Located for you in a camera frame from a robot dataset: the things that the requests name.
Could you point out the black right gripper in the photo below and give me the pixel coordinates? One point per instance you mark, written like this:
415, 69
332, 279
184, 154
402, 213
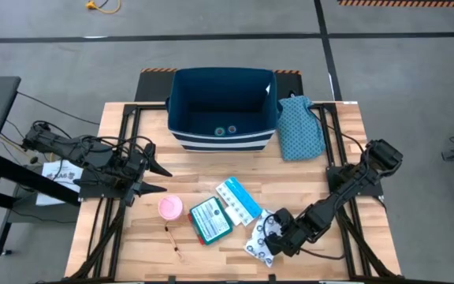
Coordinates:
292, 236

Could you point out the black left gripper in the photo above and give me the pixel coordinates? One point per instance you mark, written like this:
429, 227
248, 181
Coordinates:
136, 173

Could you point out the white patterned gauze pack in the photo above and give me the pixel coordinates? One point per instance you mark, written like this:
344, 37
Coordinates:
256, 246

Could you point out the pink plastic cup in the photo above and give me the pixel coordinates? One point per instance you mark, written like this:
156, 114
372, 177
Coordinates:
170, 207

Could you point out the blue white pill organizer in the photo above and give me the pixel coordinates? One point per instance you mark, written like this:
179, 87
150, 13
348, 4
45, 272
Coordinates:
243, 199

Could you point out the green first aid box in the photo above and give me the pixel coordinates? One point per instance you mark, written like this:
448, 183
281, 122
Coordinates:
210, 221

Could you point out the green tape roll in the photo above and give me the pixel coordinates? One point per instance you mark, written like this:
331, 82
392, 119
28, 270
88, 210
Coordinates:
216, 131

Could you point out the blue tape roll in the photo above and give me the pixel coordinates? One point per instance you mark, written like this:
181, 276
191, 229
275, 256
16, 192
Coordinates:
228, 129

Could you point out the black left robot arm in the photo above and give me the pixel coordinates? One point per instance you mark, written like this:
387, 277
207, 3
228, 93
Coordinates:
93, 155

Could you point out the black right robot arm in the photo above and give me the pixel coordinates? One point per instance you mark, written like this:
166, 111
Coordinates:
345, 189

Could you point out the navy white striped fabric basket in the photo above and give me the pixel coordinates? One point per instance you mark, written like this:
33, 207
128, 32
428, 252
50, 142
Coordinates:
223, 142

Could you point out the black hazard-edged floor mat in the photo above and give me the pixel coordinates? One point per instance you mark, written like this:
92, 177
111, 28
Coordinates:
152, 88

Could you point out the white printed paper sheet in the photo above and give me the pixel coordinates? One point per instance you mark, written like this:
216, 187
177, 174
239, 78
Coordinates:
63, 173

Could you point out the teal patterned fabric pouch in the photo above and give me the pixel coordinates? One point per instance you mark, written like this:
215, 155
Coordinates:
300, 130

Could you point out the orange black hazard tape strip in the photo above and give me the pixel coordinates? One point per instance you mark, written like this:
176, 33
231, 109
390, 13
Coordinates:
408, 3

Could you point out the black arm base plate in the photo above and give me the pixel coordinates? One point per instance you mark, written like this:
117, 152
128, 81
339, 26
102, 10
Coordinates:
373, 189
101, 191

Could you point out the black metal table frame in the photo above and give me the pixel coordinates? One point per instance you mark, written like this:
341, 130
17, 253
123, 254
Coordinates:
129, 109

